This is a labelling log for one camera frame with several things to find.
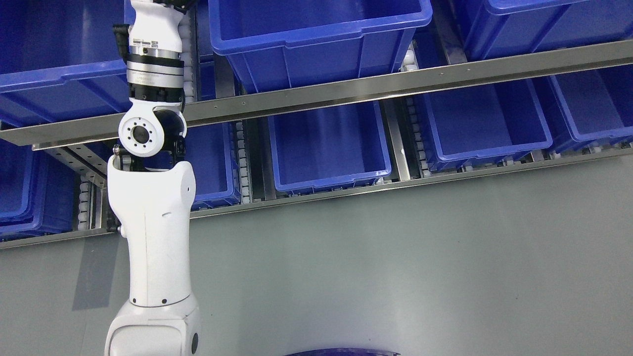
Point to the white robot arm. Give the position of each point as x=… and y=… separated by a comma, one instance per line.
x=151, y=188

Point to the blue robot base rim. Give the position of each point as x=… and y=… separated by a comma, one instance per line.
x=346, y=352

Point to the metal shelf rack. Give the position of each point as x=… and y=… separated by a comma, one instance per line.
x=384, y=123

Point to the blue bin lower middle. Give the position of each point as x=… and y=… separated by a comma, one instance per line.
x=329, y=148

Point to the blue bin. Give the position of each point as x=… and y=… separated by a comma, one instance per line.
x=282, y=44
x=587, y=108
x=329, y=148
x=481, y=125
x=36, y=193
x=59, y=60
x=211, y=151
x=500, y=28

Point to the blue bin upper middle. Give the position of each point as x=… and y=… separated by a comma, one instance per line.
x=282, y=44

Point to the blue bin upper right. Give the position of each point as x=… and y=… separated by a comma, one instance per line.
x=500, y=28

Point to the blue bin lower far left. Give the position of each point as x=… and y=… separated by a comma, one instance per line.
x=36, y=193

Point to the blue bin upper left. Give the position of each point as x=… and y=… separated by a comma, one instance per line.
x=59, y=60

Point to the blue bin lower far right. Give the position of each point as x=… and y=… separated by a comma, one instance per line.
x=587, y=108

